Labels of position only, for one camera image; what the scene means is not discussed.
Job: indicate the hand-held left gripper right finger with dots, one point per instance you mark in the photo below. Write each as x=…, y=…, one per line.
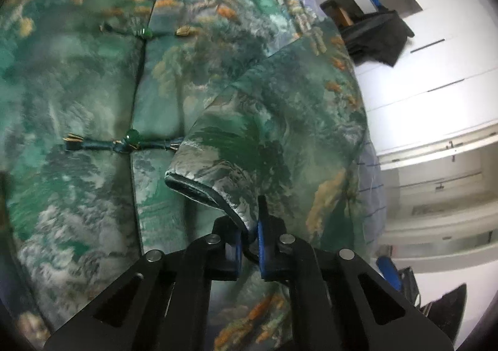
x=264, y=253

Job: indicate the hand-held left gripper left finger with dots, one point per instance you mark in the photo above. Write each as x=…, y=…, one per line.
x=232, y=253

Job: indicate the green patterned padded jacket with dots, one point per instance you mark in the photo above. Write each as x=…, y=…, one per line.
x=97, y=102

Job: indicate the blue cylinder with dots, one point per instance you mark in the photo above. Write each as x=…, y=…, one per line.
x=388, y=273

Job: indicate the white shelf unit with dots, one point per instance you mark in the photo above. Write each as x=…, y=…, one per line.
x=439, y=199

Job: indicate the black cloth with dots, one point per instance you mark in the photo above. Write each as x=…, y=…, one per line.
x=377, y=39

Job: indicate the white wardrobe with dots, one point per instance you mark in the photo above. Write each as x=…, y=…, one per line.
x=432, y=74

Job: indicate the wooden stool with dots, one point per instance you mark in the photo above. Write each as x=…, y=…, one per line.
x=338, y=12

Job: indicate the blue object on cabinet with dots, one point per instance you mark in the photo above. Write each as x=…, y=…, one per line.
x=375, y=0

